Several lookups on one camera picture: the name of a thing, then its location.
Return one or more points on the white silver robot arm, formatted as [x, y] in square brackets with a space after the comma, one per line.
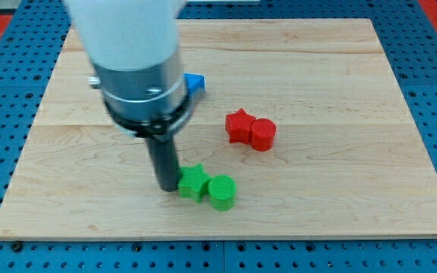
[133, 46]

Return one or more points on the red star block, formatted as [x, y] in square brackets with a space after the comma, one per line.
[238, 126]

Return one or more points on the red cylinder block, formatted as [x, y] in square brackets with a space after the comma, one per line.
[262, 134]

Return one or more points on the green star block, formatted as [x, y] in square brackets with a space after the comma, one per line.
[193, 183]

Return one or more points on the green cylinder block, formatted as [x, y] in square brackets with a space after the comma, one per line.
[222, 191]

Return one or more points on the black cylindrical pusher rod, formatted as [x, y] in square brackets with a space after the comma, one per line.
[165, 163]

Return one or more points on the blue triangular block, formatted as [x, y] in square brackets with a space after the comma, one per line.
[195, 83]

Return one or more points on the wooden board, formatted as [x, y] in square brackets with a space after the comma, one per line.
[347, 161]

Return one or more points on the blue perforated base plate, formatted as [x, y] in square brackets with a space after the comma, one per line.
[29, 49]

